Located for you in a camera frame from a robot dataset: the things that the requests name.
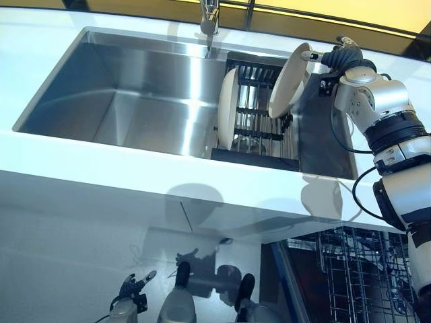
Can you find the chrome pull-down kitchen faucet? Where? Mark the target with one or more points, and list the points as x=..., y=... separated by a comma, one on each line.
x=209, y=20

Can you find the dark built-in dishwasher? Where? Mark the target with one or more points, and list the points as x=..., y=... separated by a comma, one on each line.
x=279, y=279

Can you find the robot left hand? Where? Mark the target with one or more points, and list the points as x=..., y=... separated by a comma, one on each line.
x=134, y=287

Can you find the narrow white cabinet door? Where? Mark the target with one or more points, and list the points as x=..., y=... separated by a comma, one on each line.
x=229, y=225

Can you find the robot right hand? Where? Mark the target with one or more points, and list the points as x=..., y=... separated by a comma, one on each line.
x=347, y=55

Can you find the window with dark frame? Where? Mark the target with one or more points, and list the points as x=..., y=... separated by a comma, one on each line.
x=336, y=17

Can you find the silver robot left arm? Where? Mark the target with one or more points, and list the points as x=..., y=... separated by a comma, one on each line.
x=123, y=311

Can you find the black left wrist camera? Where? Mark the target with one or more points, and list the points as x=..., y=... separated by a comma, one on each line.
x=141, y=303

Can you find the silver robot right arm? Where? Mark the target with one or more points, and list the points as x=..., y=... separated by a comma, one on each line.
x=387, y=101

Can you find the wide white cabinet door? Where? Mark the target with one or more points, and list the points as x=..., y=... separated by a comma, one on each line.
x=101, y=208

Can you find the white round ceramic plate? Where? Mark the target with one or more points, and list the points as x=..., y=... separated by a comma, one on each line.
x=226, y=107
x=289, y=84

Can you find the black robot right foot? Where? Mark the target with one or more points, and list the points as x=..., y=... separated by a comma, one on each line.
x=245, y=291

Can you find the silver robot left leg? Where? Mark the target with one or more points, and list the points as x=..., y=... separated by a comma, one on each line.
x=176, y=306

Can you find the black dish rack steel rods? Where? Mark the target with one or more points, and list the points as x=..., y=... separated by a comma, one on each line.
x=256, y=134

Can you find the stainless steel kitchen sink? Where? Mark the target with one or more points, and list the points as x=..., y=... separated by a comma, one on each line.
x=134, y=101

